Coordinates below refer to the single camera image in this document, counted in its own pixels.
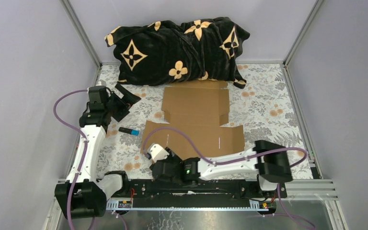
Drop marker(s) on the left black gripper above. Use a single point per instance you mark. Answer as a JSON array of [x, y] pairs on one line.
[[124, 109]]

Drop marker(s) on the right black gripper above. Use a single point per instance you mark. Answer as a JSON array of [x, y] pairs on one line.
[[173, 156]]

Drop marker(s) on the brown cardboard box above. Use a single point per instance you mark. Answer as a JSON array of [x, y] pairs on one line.
[[199, 109]]

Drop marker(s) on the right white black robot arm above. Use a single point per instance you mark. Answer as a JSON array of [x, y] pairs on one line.
[[266, 160]]

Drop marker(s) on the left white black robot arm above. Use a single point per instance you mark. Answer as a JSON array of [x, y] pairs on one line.
[[88, 152]]

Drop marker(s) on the black blue marker pen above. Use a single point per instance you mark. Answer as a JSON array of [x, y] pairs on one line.
[[129, 131]]

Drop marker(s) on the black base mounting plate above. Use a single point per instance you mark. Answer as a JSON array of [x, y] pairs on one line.
[[146, 194]]

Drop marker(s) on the black blanket with tan flowers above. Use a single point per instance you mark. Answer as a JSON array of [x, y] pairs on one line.
[[164, 52]]

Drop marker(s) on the floral patterned table mat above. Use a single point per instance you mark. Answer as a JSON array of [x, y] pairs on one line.
[[263, 108]]

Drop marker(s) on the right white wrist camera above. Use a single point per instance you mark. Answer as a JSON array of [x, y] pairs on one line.
[[157, 153]]

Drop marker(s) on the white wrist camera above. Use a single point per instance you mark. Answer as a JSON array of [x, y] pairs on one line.
[[100, 83], [157, 153]]

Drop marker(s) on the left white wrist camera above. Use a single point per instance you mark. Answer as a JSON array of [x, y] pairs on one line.
[[100, 83]]

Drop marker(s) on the aluminium frame rail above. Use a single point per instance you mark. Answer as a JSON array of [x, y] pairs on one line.
[[298, 190]]

